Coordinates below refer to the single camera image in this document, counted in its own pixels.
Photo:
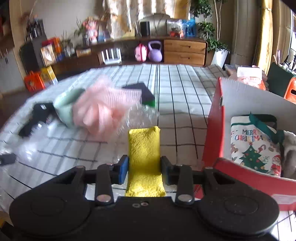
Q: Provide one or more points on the green orange tissue box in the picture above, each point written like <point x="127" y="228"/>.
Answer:
<point x="281" y="82"/>

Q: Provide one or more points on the orange gift bag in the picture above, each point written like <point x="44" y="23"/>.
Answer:
<point x="34" y="82"/>

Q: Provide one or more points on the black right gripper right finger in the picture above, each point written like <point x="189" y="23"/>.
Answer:
<point x="169" y="172"/>

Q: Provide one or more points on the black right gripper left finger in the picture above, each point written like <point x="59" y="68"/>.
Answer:
<point x="120" y="170"/>

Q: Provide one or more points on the purple kettlebell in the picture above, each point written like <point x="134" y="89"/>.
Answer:
<point x="155" y="55"/>

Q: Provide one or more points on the clear plastic bag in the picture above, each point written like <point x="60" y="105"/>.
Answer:
<point x="138" y="116"/>

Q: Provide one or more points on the potted green tree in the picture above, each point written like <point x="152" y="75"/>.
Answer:
<point x="210" y="28"/>

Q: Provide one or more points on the yellow sponge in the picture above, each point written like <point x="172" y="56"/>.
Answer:
<point x="144" y="168"/>

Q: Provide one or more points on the black cylinder speaker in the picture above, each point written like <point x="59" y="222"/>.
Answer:
<point x="145" y="30"/>

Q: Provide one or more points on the christmas print cloth bag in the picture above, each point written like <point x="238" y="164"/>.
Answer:
<point x="255" y="143"/>

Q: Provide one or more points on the yellow carton box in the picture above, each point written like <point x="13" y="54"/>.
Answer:
<point x="48" y="76"/>

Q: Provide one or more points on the mint green ceramic mug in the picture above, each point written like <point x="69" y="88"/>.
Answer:
<point x="63" y="105"/>

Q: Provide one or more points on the orange snack bag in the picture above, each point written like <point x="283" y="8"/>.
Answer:
<point x="252" y="76"/>

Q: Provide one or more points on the wooden tv console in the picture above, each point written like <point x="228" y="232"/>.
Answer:
<point x="188" y="51"/>

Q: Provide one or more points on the white wifi router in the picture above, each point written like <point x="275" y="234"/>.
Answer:
<point x="111" y="56"/>

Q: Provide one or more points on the black cabinet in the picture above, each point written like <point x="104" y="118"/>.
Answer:
<point x="30" y="54"/>

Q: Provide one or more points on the pink doll figure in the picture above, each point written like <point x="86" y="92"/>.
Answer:
<point x="91" y="33"/>

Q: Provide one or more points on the floral yellow curtain cloth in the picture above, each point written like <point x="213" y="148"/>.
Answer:
<point x="124" y="17"/>

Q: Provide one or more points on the red white cardboard box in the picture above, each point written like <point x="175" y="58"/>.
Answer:
<point x="233" y="98"/>

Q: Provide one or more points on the pink mesh bath pouf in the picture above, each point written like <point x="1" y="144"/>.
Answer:
<point x="101" y="108"/>

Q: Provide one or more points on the black knit hat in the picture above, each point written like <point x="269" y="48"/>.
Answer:
<point x="42" y="113"/>

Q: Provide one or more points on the pink toy case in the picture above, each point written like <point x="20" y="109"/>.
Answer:
<point x="140" y="53"/>

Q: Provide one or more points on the purple green scrub sponge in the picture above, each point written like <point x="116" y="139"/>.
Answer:
<point x="147" y="97"/>

